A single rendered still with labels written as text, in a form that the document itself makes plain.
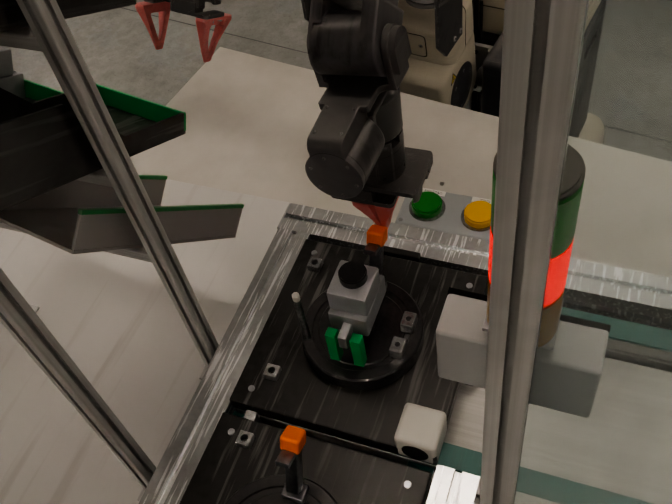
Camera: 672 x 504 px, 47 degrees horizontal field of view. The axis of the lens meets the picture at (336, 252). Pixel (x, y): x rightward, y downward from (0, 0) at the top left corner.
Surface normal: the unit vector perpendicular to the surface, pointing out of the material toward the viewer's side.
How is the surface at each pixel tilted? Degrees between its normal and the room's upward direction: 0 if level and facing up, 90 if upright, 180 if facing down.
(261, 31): 0
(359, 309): 90
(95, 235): 90
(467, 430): 0
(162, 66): 0
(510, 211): 90
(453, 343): 90
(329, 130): 9
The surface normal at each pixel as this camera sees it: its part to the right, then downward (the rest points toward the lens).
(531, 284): -0.34, 0.77
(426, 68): -0.19, -0.50
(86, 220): 0.86, 0.33
